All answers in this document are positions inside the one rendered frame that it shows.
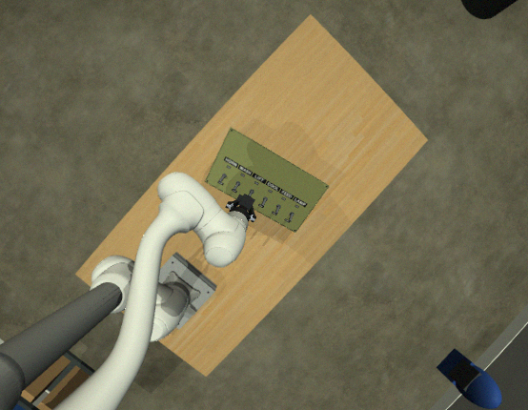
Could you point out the olive green switch panel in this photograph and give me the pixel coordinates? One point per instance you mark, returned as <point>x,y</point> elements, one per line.
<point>282,191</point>

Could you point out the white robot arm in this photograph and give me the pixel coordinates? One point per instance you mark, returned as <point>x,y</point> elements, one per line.
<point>186,205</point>

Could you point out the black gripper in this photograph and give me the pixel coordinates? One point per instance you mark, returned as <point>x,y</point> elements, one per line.
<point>250,214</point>

